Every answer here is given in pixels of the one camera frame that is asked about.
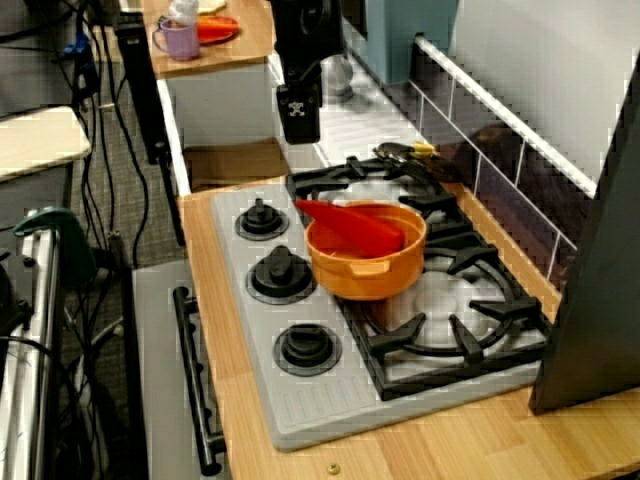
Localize white item in cup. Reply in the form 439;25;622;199
167;0;201;25

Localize black power box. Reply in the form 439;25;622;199
0;259;34;341

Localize grey toy faucet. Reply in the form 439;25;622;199
322;54;357;99

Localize aluminium frame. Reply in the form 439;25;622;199
0;214;66;480

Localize grey oven cabinet front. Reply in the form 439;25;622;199
132;259;231;480

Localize green power drill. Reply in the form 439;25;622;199
12;207;99;291

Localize cream board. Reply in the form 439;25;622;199
0;105;92;184

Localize black stove grate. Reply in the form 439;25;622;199
284;154;554;404

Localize black vertical post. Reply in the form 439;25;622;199
113;19;187;247

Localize red plate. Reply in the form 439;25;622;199
195;14;240;47

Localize white sink unit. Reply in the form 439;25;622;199
157;47;431;199

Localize grey stove plate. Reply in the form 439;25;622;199
209;187;551;454

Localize black stove knob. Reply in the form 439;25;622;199
272;323;345;379
234;198;291;243
244;244;317;306

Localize wooden side table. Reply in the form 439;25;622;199
142;0;276;80

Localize black side panel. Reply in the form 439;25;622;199
528;64;640;416

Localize blue cable connector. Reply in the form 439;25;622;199
62;32;91;64

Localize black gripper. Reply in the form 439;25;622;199
276;54;324;146

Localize dark tiled backsplash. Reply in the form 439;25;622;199
399;79;591;296

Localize wooden countertop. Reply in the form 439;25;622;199
177;149;640;480

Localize red toy pepper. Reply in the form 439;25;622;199
293;199;407;259

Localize purple plastic cup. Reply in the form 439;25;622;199
151;18;200;62

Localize black oven door handle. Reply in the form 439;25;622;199
172;285;226;477

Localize orange two-handled pot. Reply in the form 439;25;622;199
305;199;428;302

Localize brown cardboard sheet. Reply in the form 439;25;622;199
183;139;294;194

